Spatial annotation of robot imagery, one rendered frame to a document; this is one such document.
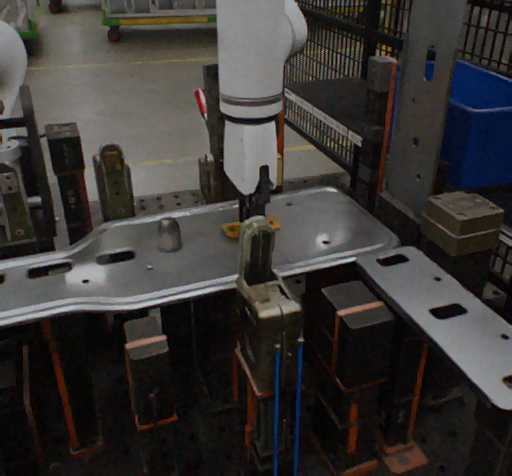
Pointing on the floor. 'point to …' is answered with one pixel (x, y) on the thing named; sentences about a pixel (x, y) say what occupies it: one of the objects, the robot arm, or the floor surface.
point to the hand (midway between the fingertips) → (251, 212)
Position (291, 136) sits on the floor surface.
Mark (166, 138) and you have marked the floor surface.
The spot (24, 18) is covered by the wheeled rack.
